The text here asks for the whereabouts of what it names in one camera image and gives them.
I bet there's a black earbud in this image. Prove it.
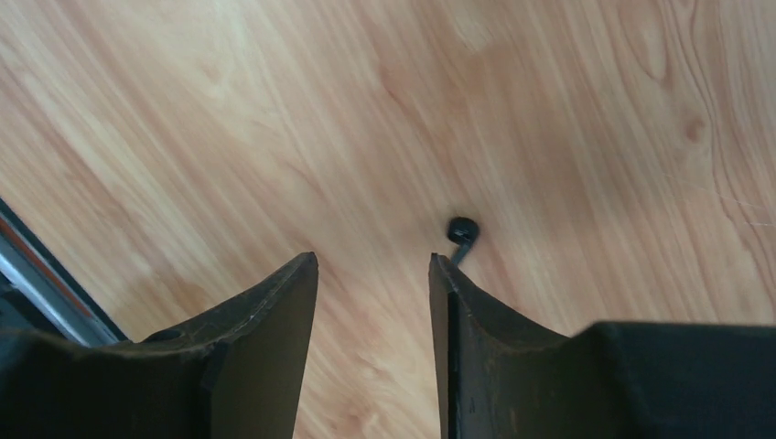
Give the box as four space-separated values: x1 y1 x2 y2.
447 217 480 266

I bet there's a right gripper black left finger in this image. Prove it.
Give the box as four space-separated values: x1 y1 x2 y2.
1 252 318 438

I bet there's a right aluminium frame post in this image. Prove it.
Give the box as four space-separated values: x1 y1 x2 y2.
1 202 128 347

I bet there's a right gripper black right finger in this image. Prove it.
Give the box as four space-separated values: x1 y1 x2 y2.
428 254 775 438

